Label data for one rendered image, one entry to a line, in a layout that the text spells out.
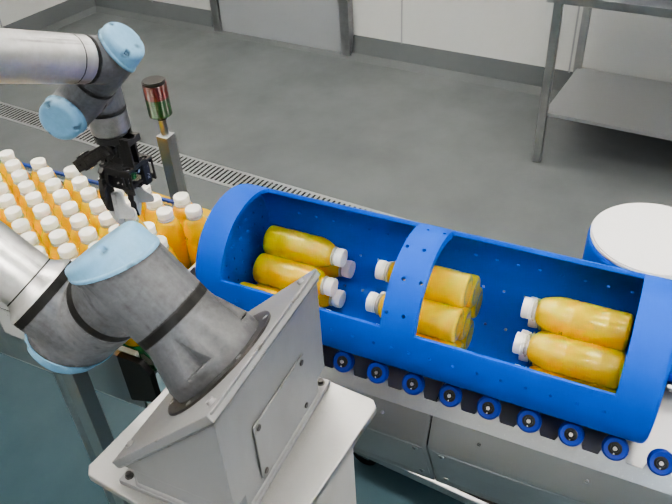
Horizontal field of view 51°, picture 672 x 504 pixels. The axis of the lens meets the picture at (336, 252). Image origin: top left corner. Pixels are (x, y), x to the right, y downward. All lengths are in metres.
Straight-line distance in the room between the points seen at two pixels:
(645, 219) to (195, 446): 1.22
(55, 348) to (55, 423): 1.79
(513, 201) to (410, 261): 2.42
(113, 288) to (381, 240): 0.74
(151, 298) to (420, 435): 0.72
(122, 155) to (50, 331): 0.49
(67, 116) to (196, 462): 0.61
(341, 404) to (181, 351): 0.31
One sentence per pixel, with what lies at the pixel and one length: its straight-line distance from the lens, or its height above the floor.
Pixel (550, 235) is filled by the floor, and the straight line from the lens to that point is 3.45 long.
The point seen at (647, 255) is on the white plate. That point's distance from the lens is 1.67.
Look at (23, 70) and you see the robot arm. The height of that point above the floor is 1.63.
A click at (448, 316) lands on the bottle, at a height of 1.13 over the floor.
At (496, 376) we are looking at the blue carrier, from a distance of 1.25.
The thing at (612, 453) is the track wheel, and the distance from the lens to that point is 1.36.
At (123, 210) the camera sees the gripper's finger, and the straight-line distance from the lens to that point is 1.48.
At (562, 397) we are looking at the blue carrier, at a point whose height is 1.09.
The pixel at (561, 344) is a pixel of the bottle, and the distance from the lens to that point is 1.28.
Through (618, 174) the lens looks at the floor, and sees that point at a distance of 3.99.
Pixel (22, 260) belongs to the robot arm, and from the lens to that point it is 1.04.
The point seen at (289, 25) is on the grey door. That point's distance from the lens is 5.48.
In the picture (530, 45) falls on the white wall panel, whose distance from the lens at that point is 4.73.
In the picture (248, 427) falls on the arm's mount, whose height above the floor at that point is 1.29.
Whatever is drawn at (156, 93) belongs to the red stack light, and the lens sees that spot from 1.94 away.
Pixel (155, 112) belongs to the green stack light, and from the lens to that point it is 1.97.
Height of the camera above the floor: 2.01
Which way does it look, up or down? 38 degrees down
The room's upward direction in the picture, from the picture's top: 4 degrees counter-clockwise
